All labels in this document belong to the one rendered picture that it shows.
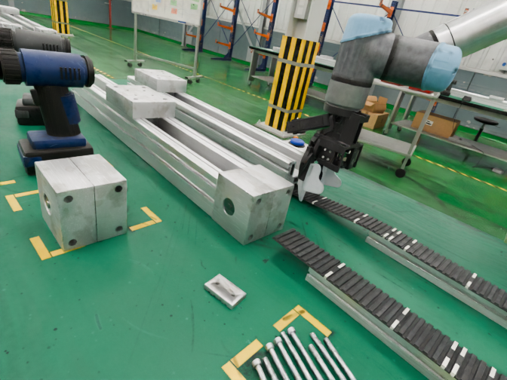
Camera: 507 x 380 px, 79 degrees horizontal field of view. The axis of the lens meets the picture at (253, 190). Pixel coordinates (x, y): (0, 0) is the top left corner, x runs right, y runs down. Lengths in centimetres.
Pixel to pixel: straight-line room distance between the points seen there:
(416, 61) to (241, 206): 37
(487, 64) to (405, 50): 755
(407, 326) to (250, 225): 25
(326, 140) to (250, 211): 22
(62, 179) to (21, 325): 18
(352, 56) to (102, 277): 51
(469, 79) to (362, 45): 760
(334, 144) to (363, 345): 34
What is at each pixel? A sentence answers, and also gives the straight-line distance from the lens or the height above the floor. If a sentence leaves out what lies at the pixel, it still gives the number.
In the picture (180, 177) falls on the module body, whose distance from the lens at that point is 64.
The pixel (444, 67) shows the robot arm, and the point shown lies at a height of 110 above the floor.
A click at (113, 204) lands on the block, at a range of 49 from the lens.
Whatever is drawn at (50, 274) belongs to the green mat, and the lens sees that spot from 48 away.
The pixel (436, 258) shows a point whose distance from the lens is 63.
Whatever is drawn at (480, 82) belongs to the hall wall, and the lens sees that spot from 814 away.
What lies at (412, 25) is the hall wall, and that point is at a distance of 861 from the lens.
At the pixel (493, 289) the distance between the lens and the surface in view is 63.
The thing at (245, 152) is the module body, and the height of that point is 83.
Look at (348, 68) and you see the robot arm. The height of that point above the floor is 107.
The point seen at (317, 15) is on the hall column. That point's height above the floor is 136.
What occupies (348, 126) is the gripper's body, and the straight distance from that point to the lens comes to 61.
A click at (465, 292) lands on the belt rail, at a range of 62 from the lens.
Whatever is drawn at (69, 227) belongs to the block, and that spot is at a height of 82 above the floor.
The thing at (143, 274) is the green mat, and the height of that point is 78.
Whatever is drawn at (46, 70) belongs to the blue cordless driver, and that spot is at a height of 97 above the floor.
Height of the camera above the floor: 110
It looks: 27 degrees down
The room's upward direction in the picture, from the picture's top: 12 degrees clockwise
